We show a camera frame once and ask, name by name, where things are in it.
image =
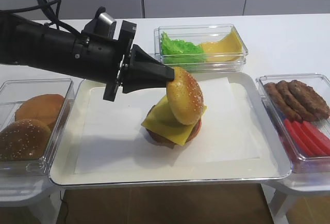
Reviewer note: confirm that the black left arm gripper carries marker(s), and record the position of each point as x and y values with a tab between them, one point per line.
100	60

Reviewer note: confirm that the sesame top bun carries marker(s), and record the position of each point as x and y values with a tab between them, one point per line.
185	97

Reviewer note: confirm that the sesame bun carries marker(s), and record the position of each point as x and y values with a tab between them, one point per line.
185	97
24	139

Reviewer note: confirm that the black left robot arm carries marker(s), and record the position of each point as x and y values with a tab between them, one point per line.
28	43

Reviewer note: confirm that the green lettuce leaf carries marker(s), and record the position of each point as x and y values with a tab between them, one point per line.
180	51

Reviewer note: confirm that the clear box with lettuce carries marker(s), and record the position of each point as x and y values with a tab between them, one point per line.
198	34

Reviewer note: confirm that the yellow cheese slice on burger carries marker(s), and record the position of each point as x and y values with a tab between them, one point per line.
163	127

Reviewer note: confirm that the brown meat patty on burger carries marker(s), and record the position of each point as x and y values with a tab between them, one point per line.
157	136

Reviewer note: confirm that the white paper sheet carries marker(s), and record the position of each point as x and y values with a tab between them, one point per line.
113	138

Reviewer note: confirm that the silver metal tray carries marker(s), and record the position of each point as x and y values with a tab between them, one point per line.
272	163

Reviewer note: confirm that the red tomato slice on burger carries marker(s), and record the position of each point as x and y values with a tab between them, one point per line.
196	128

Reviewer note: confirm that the yellow cheese slice in box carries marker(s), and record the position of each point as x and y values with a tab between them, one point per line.
227	49

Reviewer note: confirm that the plain bun bottom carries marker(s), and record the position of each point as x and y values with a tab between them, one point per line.
44	108

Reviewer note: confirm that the clear box with buns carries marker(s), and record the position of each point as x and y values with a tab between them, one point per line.
13	94

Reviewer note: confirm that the left brown meat patty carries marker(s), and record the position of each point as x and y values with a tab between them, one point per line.
278	100

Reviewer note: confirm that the middle brown meat patty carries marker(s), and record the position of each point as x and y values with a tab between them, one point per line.
296	111

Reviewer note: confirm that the clear box with patties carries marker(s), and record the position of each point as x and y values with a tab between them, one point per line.
301	162

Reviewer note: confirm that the right brown meat patty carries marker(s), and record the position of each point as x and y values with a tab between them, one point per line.
309	99

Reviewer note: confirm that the left red tomato slice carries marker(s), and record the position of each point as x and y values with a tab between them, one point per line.
296	138

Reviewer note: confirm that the middle red tomato slice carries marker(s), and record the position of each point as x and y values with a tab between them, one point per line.
310	140

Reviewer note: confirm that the right red tomato slice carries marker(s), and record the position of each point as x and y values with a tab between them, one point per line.
318	138

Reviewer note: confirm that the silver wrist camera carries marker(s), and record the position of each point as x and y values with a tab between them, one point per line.
102	24

